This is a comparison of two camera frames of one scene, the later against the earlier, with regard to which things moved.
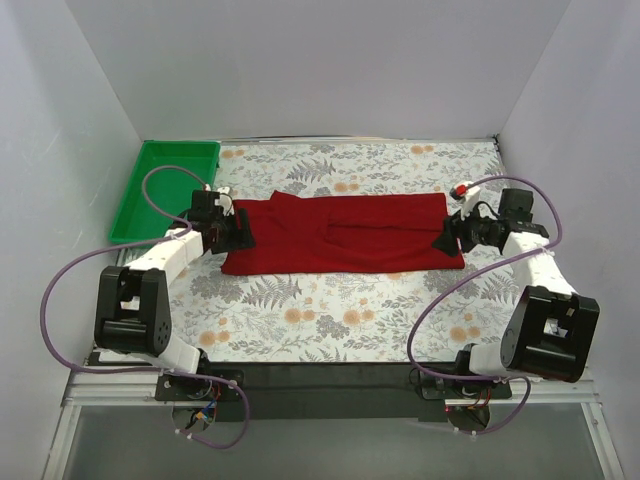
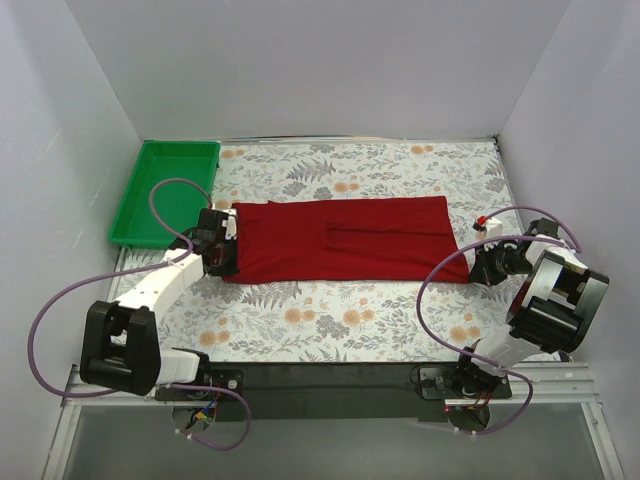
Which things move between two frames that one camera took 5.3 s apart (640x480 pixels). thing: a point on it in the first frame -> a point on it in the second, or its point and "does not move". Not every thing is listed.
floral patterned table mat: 370,317 does not move
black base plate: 325,391 does not move
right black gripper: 454,235 -> 485,267
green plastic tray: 170,189 does not move
